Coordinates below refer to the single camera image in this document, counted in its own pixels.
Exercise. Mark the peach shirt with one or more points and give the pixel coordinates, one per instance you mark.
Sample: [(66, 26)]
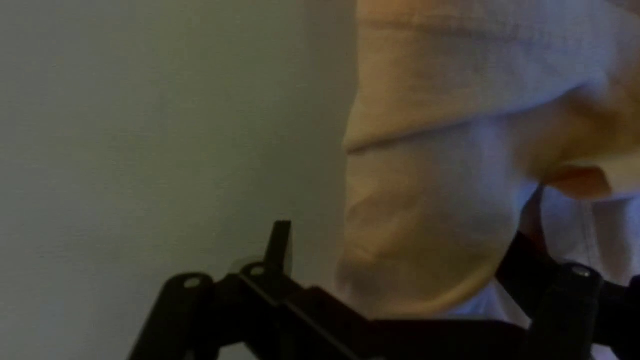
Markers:
[(453, 201)]

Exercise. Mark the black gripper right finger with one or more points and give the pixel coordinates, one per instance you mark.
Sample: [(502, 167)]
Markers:
[(567, 306)]

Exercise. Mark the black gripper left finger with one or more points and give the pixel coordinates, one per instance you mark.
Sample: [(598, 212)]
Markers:
[(277, 246)]

